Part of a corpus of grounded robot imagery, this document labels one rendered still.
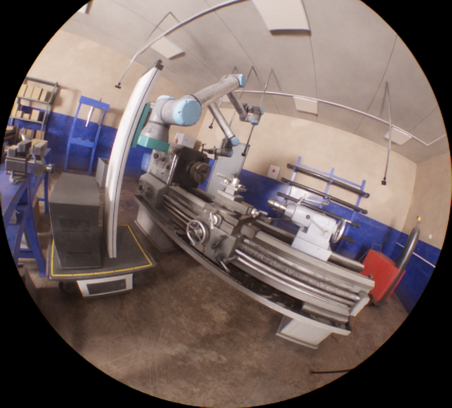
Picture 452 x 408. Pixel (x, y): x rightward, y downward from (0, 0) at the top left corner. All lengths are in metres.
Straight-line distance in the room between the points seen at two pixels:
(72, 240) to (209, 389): 1.27
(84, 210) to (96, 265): 0.45
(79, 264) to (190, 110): 1.22
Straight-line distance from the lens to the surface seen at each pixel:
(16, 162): 1.19
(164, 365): 1.29
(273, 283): 1.37
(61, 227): 1.07
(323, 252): 1.30
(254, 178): 4.68
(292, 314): 1.31
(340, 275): 1.31
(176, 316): 1.46
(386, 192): 5.02
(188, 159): 1.86
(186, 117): 0.79
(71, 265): 1.26
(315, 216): 1.29
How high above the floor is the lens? 1.27
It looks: 6 degrees down
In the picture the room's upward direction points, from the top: 19 degrees clockwise
